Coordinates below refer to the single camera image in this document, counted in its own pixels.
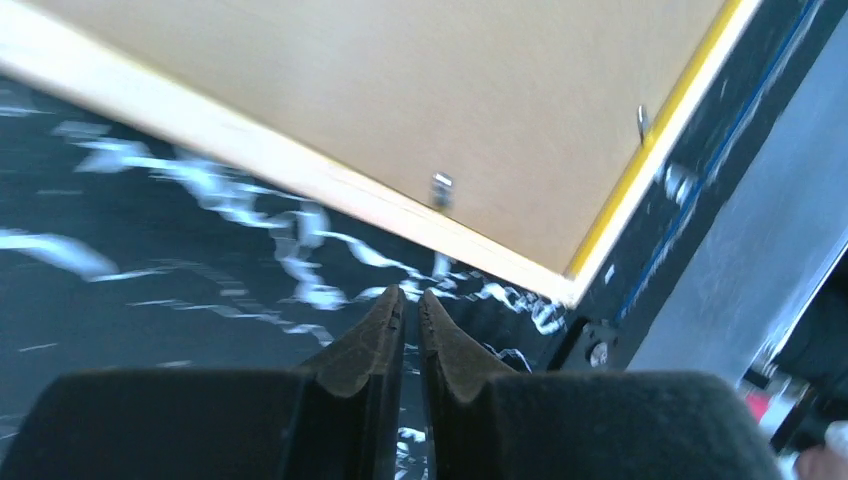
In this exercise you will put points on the brown cardboard backing board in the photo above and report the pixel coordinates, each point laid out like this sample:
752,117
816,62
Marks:
529,106

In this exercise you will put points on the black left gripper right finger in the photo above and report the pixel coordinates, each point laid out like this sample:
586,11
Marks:
488,421

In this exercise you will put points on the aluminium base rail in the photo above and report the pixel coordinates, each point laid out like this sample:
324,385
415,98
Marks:
744,218

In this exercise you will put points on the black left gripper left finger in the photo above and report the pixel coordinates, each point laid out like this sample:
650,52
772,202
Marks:
335,416

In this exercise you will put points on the silver frame turn clip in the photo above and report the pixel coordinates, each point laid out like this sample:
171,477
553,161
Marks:
441,191

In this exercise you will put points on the yellow wooden picture frame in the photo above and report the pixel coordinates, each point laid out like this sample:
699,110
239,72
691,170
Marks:
46,50

